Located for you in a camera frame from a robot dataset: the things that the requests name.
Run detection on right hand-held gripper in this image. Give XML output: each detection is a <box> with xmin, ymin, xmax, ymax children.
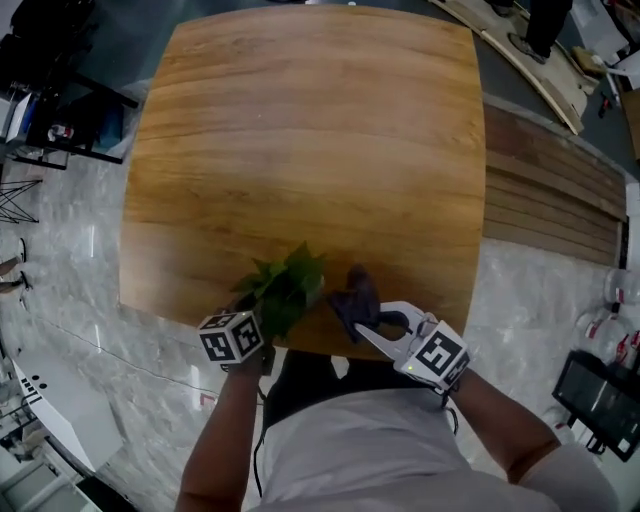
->
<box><xmin>354</xmin><ymin>299</ymin><xmax>471</xmax><ymax>395</ymax></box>

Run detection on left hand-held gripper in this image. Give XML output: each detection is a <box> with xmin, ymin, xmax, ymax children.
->
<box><xmin>197</xmin><ymin>309</ymin><xmax>277</xmax><ymax>377</ymax></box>

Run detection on dark grey cloth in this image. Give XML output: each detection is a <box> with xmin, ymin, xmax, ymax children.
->
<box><xmin>326</xmin><ymin>263</ymin><xmax>384</xmax><ymax>345</ymax></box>

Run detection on green artificial plant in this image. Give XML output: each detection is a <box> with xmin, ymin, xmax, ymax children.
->
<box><xmin>229</xmin><ymin>239</ymin><xmax>329</xmax><ymax>345</ymax></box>

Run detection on person's right forearm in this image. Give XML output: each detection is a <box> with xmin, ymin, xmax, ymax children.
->
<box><xmin>442</xmin><ymin>369</ymin><xmax>562</xmax><ymax>485</ymax></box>

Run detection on person's left forearm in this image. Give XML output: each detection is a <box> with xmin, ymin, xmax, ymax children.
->
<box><xmin>174</xmin><ymin>360</ymin><xmax>269</xmax><ymax>512</ymax></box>

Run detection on person's black trousers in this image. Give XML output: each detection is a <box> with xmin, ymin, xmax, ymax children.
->
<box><xmin>263</xmin><ymin>348</ymin><xmax>422</xmax><ymax>431</ymax></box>

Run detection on person's white shirt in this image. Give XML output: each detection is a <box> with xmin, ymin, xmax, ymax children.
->
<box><xmin>244</xmin><ymin>388</ymin><xmax>624</xmax><ymax>512</ymax></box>

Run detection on white flat panel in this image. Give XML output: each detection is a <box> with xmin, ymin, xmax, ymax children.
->
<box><xmin>8</xmin><ymin>343</ymin><xmax>125</xmax><ymax>474</ymax></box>

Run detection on clear bottle red label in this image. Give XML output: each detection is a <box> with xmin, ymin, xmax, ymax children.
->
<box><xmin>603</xmin><ymin>268</ymin><xmax>640</xmax><ymax>306</ymax></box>
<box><xmin>594</xmin><ymin>328</ymin><xmax>640</xmax><ymax>367</ymax></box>
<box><xmin>573</xmin><ymin>308</ymin><xmax>620</xmax><ymax>342</ymax></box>

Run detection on stack of wooden planks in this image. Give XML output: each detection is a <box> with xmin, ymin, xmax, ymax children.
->
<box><xmin>482</xmin><ymin>102</ymin><xmax>629</xmax><ymax>265</ymax></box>

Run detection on black framed screen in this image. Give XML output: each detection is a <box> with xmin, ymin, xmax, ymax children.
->
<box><xmin>551</xmin><ymin>348</ymin><xmax>640</xmax><ymax>464</ymax></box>

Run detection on black metal cart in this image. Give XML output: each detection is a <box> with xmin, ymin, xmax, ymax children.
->
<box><xmin>0</xmin><ymin>0</ymin><xmax>142</xmax><ymax>167</ymax></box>

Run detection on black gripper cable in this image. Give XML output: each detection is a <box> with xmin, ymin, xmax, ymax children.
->
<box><xmin>442</xmin><ymin>387</ymin><xmax>461</xmax><ymax>440</ymax></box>
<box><xmin>252</xmin><ymin>372</ymin><xmax>272</xmax><ymax>499</ymax></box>

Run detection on black wire stand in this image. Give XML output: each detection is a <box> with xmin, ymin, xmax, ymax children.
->
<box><xmin>0</xmin><ymin>177</ymin><xmax>43</xmax><ymax>225</ymax></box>

